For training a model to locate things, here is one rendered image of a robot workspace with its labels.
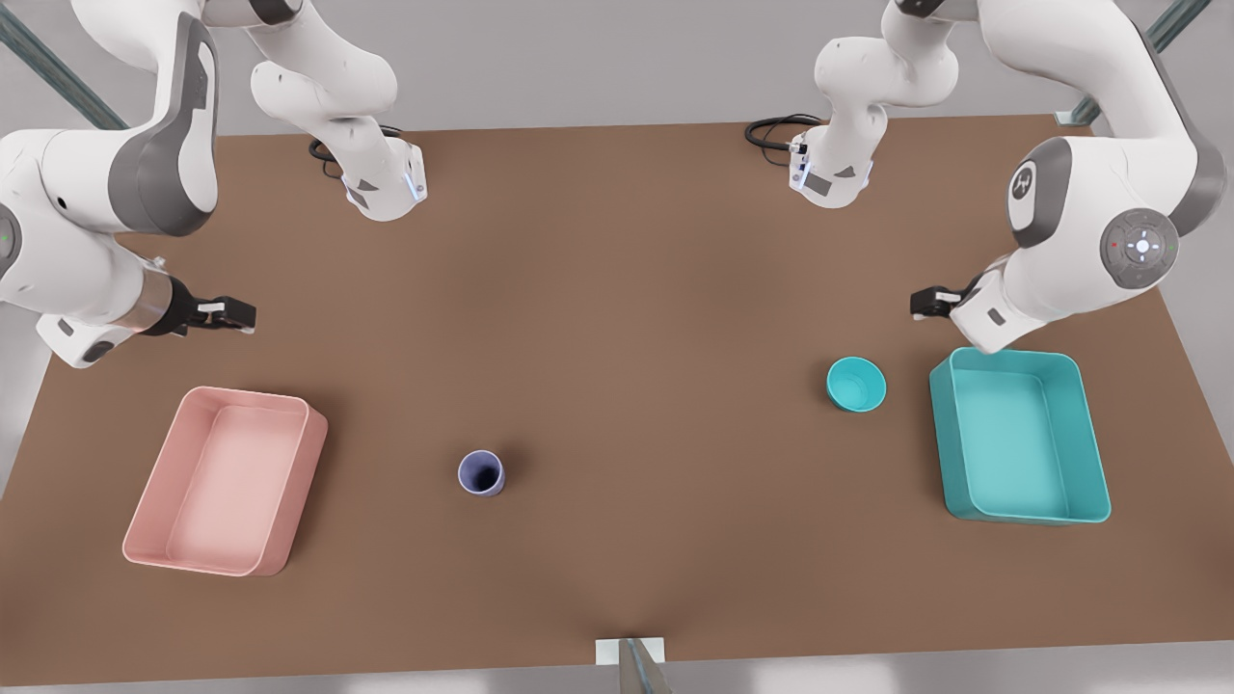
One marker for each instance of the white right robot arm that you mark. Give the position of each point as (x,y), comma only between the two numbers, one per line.
(145,164)

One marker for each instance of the pink rectangular box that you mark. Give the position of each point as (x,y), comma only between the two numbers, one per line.
(227,480)

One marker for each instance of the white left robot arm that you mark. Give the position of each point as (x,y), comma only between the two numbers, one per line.
(1070,212)

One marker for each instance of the teal rectangular box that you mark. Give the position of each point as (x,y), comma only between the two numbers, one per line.
(1020,436)

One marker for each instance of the silver frame post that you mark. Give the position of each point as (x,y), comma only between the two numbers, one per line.
(1138,60)
(53,72)
(636,667)

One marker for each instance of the purple cup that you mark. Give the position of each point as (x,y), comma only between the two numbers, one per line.
(480,473)

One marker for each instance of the teal bowl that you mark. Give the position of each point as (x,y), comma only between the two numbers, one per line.
(856,384)

